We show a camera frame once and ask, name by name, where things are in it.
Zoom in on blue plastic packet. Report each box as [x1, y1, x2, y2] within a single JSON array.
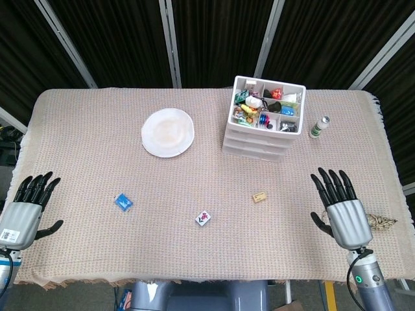
[[113, 193, 134, 213]]

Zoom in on blue printed package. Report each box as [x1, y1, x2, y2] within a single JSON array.
[[118, 288, 132, 311]]

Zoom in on black pleated curtain panel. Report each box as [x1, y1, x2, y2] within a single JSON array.
[[0, 0, 91, 130], [262, 0, 415, 90], [48, 0, 172, 89], [171, 0, 276, 89]]

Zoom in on beige woven tablecloth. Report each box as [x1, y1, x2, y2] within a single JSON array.
[[6, 87, 415, 291]]

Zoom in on white paper plate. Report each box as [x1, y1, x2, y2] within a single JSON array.
[[141, 108, 196, 159]]

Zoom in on white organizer tray with items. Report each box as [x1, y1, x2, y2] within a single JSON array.
[[222, 75, 307, 164]]

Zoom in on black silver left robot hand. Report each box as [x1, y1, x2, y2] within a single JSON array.
[[0, 171, 65, 251]]

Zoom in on tan braided rope bundle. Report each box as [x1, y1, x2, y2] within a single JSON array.
[[320, 210, 399, 233]]

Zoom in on white bottle green label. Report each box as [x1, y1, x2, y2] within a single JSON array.
[[308, 115, 331, 139]]

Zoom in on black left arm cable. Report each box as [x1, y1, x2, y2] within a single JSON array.
[[1, 251, 14, 292]]

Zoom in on colourful wrapped candies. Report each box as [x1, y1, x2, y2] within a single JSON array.
[[232, 108, 257, 126]]

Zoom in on brown cardboard piece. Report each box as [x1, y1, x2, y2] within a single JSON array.
[[278, 299, 305, 311]]

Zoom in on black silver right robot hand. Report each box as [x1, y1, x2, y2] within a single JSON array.
[[310, 167, 374, 251]]

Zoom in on grey robot torso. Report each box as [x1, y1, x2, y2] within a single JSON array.
[[129, 280, 269, 311]]

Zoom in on white mahjong tile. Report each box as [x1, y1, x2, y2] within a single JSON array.
[[195, 210, 212, 227]]

